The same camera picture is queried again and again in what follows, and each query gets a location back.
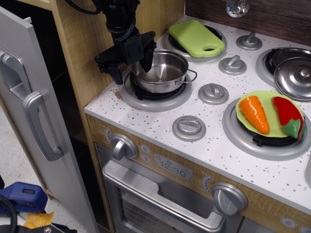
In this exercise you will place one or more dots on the small steel pot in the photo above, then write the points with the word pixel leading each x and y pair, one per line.
pixel 169 70

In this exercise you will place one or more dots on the stove burner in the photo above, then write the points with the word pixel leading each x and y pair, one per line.
pixel 244 140
pixel 169 43
pixel 264 67
pixel 140 99

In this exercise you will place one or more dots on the red toy chili pepper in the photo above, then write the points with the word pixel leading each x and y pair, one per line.
pixel 290 118

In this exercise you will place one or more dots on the oven dial knob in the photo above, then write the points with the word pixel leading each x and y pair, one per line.
pixel 123 147
pixel 228 199

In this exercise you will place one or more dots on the back left stove burner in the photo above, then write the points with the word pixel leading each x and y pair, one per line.
pixel 169 43

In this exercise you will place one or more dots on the silver fridge door handle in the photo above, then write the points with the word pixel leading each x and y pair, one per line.
pixel 30 107

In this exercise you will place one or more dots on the silver stovetop knob upper middle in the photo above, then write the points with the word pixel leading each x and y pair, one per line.
pixel 232 66

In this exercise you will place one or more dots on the grey fridge door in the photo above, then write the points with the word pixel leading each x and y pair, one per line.
pixel 27 91

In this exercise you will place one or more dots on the green plastic cutting board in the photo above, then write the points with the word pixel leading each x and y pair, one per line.
pixel 196 39

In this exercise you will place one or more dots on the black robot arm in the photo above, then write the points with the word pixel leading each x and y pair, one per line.
pixel 120 18

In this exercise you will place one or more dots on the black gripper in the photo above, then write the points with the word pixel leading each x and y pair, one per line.
pixel 138 48

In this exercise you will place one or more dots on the silver stovetop knob back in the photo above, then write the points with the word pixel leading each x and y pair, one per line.
pixel 249 42

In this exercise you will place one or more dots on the chrome faucet tip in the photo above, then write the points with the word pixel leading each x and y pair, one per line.
pixel 237 8

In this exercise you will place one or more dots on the silver stovetop knob front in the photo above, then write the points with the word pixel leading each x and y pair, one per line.
pixel 189 128

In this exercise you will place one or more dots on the blue clamp tool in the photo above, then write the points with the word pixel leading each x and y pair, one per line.
pixel 25 197

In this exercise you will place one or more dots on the steel pot lid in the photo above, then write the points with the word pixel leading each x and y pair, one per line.
pixel 293 78

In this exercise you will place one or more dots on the steel pan on back burner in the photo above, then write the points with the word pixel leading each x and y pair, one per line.
pixel 284 54

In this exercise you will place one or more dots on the right oven dial knob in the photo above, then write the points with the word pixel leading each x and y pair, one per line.
pixel 228 199

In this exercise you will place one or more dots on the silver oven door handle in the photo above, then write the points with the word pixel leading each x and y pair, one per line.
pixel 147 191

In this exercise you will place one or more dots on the front right stove burner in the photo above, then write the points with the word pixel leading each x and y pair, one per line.
pixel 244 140

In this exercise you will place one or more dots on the light green plate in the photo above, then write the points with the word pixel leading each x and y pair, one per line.
pixel 265 99

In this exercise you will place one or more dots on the orange toy carrot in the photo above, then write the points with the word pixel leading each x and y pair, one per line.
pixel 254 112

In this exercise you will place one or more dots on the silver stovetop knob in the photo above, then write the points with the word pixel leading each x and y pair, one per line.
pixel 189 128
pixel 232 66
pixel 213 94
pixel 249 42

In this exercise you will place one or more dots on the left oven dial knob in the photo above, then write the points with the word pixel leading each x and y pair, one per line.
pixel 123 147

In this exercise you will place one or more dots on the front left stove burner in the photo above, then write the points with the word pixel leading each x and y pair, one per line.
pixel 140 99

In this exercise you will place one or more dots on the oven clock display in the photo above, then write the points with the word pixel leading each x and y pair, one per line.
pixel 173 167

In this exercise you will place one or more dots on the yellow tape piece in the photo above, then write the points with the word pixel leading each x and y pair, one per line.
pixel 35 220

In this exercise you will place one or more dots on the back right stove burner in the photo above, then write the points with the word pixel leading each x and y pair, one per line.
pixel 264 67

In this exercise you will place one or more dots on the silver stovetop knob lower middle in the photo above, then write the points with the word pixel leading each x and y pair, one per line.
pixel 213 94

